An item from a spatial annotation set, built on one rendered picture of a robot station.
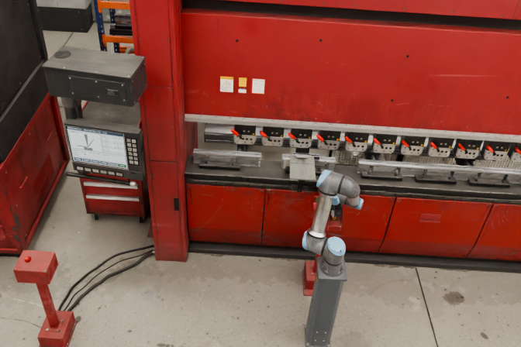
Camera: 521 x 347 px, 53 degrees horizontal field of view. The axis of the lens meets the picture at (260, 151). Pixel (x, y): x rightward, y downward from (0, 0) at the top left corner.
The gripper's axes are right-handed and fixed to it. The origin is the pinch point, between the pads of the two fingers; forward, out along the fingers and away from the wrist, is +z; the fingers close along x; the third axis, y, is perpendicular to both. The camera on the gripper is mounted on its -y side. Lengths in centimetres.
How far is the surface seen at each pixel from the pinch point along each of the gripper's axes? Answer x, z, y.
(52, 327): 192, 54, -65
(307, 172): 21.4, -25.4, 18.4
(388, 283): -54, 73, -5
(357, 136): -12, -46, 36
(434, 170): -75, -19, 34
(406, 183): -54, -12, 26
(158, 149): 125, -41, 17
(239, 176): 70, -12, 23
